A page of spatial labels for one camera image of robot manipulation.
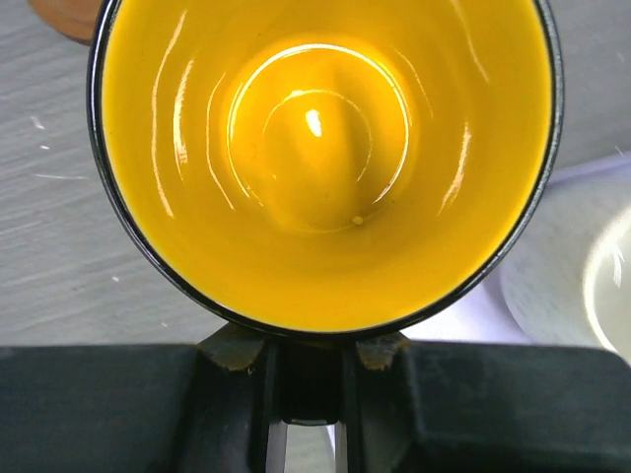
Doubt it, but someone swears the lilac plastic tray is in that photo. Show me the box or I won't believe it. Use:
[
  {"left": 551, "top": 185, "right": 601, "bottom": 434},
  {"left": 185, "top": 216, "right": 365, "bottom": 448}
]
[{"left": 403, "top": 155, "right": 630, "bottom": 344}]

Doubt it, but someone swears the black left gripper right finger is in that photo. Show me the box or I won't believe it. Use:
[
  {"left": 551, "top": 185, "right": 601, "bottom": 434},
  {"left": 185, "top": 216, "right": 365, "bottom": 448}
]
[{"left": 334, "top": 333, "right": 419, "bottom": 472}]

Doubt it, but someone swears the white speckled mug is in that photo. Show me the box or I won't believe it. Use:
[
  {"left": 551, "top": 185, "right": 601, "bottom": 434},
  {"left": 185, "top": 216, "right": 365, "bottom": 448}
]
[{"left": 500, "top": 175, "right": 630, "bottom": 359}]

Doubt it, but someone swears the yellow mug black outside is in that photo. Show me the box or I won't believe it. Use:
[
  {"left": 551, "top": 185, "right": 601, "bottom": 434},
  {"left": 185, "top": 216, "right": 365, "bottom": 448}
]
[{"left": 87, "top": 1, "right": 563, "bottom": 424}]

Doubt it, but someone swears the brown wooden coaster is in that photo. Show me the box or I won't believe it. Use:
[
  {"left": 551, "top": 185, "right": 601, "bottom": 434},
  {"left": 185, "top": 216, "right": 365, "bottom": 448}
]
[{"left": 28, "top": 0, "right": 103, "bottom": 45}]

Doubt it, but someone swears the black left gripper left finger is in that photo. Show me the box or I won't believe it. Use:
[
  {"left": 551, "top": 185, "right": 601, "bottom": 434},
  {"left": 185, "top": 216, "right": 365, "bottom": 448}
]
[{"left": 189, "top": 324, "right": 287, "bottom": 472}]

